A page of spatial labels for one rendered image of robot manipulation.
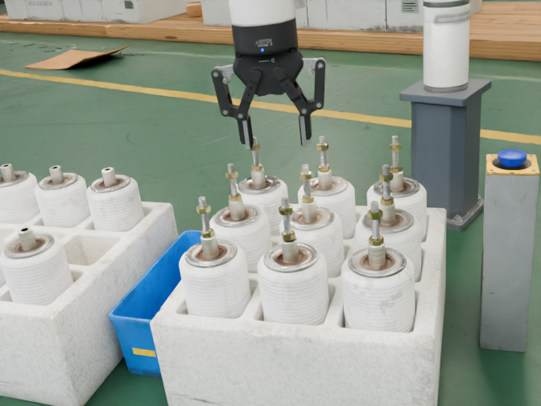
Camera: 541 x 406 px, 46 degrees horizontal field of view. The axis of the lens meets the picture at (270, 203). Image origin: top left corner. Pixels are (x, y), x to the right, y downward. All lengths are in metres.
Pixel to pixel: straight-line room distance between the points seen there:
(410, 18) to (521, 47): 0.54
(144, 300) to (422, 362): 0.53
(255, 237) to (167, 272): 0.29
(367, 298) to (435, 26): 0.69
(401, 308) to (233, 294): 0.23
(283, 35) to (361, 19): 2.49
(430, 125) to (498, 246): 0.45
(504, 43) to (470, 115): 1.47
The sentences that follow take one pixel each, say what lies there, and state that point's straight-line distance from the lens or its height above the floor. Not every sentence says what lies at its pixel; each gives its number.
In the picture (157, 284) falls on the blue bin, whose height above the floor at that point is 0.08.
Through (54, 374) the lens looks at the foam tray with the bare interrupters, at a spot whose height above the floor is 0.07.
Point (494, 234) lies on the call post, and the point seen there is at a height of 0.21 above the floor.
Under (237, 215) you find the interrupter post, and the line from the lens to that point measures 1.00.
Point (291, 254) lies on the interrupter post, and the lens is 0.87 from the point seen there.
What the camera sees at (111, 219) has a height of 0.20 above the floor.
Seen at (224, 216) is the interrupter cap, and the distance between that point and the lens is 1.02.
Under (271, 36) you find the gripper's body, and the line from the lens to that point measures 0.74.
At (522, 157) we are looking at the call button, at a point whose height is 0.33.
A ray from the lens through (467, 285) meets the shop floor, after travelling 1.28.
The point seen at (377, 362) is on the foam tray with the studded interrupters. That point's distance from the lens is 0.86.
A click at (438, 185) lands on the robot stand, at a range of 1.44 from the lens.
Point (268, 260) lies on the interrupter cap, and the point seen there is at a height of 0.25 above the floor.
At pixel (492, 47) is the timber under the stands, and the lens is 2.88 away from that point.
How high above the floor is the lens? 0.70
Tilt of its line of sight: 25 degrees down
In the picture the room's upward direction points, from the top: 7 degrees counter-clockwise
